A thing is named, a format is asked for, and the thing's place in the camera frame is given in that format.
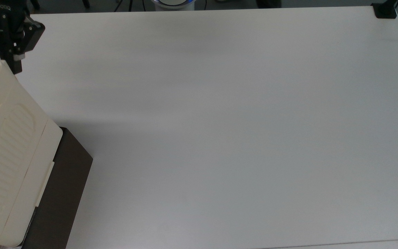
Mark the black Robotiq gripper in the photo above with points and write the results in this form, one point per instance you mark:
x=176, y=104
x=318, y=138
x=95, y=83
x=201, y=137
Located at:
x=5, y=27

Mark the cream plastic cabinet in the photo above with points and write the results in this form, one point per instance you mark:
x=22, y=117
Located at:
x=7, y=159

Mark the dark brown base box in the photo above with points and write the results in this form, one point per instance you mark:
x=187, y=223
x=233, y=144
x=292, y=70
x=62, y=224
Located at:
x=62, y=183

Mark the black chair leg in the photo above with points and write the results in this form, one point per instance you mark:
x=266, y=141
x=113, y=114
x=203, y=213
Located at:
x=35, y=3

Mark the dark object on floor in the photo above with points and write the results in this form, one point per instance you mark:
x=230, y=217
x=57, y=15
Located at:
x=268, y=3

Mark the black table clamp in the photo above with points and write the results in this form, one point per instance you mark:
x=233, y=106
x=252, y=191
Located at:
x=385, y=11

